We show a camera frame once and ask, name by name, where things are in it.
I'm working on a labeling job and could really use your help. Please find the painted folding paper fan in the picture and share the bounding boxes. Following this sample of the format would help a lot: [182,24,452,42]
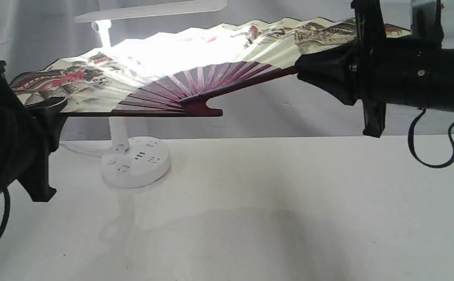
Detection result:
[0,16,412,118]

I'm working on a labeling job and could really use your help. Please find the white desk lamp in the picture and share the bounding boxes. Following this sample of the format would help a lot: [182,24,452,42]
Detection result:
[73,0,227,189]

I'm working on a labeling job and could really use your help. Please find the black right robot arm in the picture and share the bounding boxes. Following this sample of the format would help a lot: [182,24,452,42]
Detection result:
[295,0,454,138]

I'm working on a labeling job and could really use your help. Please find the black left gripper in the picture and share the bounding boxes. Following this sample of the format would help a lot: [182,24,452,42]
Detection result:
[0,60,68,202]

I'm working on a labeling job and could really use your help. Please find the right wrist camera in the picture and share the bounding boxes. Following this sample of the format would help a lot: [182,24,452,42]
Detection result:
[410,0,444,47]

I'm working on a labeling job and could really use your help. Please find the grey fabric backdrop curtain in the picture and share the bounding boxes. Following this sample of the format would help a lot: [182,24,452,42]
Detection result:
[0,0,363,139]

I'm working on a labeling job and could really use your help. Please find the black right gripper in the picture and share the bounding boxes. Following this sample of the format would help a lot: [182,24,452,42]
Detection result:
[295,0,393,138]

